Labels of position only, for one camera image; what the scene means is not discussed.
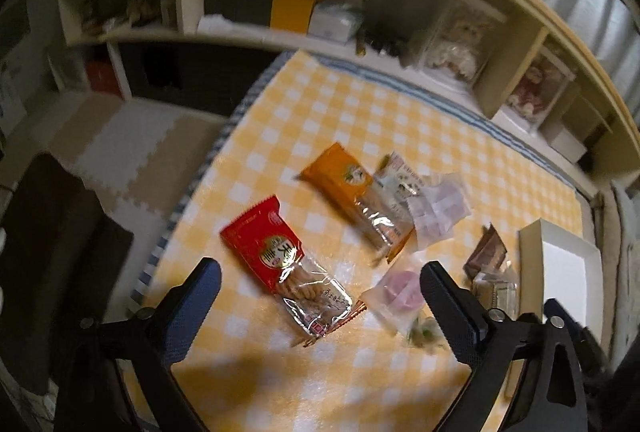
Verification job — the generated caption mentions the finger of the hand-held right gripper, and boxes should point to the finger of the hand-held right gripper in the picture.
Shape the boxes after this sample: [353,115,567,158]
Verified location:
[543,297,609,376]

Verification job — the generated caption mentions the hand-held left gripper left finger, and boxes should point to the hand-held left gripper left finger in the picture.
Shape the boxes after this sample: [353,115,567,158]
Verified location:
[52,256,223,432]

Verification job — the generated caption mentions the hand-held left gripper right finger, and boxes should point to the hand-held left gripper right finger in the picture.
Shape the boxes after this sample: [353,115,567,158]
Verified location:
[419,261,589,432]

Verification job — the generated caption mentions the small green snack packet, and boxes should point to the small green snack packet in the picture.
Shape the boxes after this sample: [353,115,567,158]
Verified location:
[406,314,448,352]

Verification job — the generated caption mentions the silver clear snack packet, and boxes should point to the silver clear snack packet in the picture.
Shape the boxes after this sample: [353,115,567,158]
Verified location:
[470,268,520,319]

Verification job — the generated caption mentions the pink pastry clear packet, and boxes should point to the pink pastry clear packet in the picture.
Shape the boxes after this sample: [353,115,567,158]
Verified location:
[360,262,441,338]

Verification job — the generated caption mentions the white shallow box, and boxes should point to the white shallow box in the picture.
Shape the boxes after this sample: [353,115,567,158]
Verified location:
[517,218,604,355]

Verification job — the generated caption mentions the dark brown mooncake packet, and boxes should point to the dark brown mooncake packet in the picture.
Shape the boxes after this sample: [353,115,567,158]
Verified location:
[463,224,510,279]

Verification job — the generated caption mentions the red snack packet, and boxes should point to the red snack packet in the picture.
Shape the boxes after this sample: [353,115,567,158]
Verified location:
[220,195,368,349]

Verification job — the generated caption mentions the orange snack packet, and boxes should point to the orange snack packet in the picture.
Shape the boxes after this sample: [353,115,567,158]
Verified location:
[299,142,417,263]

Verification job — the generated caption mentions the lavender pastry clear packet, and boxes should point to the lavender pastry clear packet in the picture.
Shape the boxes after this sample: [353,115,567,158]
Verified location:
[406,172,473,252]

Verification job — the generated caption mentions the white printed snack packet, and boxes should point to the white printed snack packet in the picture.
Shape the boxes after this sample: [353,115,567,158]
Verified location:
[372,151,432,223]

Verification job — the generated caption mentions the beige and white foam mat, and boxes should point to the beige and white foam mat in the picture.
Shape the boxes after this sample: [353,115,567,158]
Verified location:
[0,91,230,235]

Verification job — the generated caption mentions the small white box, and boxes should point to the small white box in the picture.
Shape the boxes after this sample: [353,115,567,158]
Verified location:
[541,118,589,164]

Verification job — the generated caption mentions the yellow checked cloth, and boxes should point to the yellow checked cloth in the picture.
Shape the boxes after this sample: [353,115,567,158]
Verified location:
[122,49,596,432]

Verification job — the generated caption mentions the cream wooden shelf unit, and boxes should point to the cream wooden shelf unit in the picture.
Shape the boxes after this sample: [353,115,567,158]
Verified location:
[56,0,640,193]

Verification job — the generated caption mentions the red box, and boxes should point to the red box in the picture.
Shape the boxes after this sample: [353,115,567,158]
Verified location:
[84,56,122,97]

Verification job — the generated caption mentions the cream doll in clear case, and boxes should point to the cream doll in clear case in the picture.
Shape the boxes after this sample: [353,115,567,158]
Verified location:
[419,0,507,84]

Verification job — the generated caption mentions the dark grey box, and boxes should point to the dark grey box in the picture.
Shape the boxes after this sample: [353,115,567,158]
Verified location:
[202,0,274,27]

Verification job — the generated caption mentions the pale tissue box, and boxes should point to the pale tissue box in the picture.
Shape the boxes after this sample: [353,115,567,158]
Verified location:
[307,0,364,44]

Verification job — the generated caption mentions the yellow cardboard box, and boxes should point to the yellow cardboard box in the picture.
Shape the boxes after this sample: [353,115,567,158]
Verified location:
[270,0,319,34]

